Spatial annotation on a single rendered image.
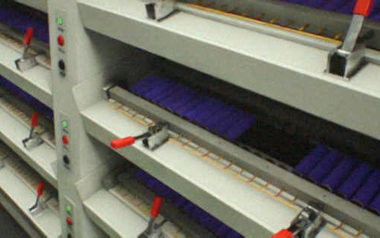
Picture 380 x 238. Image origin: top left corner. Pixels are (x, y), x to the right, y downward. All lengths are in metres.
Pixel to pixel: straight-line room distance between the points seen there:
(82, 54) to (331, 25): 0.43
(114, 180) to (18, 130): 0.37
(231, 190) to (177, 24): 0.23
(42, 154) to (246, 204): 0.60
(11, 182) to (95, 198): 0.48
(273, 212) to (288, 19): 0.23
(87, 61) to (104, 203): 0.28
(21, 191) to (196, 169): 0.74
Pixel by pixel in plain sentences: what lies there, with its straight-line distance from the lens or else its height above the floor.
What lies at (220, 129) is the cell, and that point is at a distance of 0.62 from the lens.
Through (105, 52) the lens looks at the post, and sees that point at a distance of 0.76.
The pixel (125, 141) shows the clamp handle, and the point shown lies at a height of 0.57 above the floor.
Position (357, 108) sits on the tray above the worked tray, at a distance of 0.41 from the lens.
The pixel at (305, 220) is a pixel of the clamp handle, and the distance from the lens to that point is 0.49.
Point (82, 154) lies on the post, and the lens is 0.81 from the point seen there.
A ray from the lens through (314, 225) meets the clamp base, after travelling 0.50.
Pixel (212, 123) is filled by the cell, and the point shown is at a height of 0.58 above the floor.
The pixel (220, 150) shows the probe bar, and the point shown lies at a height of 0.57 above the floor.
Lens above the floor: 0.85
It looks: 24 degrees down
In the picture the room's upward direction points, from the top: 6 degrees clockwise
